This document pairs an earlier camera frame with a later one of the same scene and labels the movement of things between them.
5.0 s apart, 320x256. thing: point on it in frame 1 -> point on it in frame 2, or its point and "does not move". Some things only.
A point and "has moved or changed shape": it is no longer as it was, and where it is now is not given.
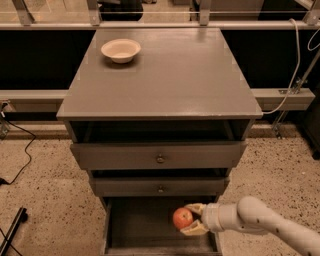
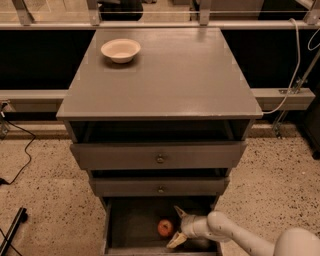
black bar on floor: x=22 y=217 does not move
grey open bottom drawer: x=144 y=226 does not move
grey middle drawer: x=160 y=186 does not move
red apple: x=182 y=217 has moved or changed shape
